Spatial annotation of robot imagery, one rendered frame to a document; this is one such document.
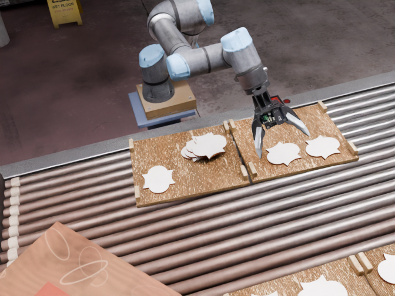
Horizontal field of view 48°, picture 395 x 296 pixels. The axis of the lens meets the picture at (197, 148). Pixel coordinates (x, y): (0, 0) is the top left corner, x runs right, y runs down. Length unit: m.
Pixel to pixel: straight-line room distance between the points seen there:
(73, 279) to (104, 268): 0.09
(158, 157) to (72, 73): 2.61
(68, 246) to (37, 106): 2.64
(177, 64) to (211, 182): 0.54
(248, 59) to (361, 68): 2.90
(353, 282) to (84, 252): 0.78
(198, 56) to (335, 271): 0.74
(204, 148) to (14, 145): 2.17
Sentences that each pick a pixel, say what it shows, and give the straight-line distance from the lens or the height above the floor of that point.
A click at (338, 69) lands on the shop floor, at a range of 3.97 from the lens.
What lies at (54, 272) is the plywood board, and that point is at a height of 1.04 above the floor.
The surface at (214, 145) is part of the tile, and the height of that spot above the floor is 0.98.
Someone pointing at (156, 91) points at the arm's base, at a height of 0.97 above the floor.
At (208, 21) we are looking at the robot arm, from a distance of 1.62.
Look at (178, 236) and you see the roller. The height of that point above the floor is 0.91.
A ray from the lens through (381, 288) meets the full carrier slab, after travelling 1.41.
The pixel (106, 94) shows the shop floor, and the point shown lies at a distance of 3.84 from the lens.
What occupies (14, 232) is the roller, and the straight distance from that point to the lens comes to 1.68.
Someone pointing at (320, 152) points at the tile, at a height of 0.94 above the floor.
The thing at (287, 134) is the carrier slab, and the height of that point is 0.94.
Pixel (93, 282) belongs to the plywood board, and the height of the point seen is 1.04.
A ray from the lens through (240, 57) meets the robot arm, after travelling 1.17.
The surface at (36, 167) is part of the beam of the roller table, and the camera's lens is 1.89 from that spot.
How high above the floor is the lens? 2.11
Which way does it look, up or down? 42 degrees down
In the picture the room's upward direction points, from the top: 6 degrees counter-clockwise
